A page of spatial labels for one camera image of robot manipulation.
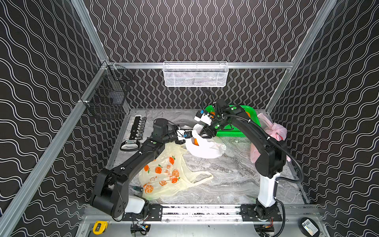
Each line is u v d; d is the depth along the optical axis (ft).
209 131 2.35
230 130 2.23
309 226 2.30
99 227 2.29
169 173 2.87
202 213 2.50
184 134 2.17
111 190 1.40
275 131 2.80
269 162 1.62
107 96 3.01
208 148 2.73
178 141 2.37
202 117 2.40
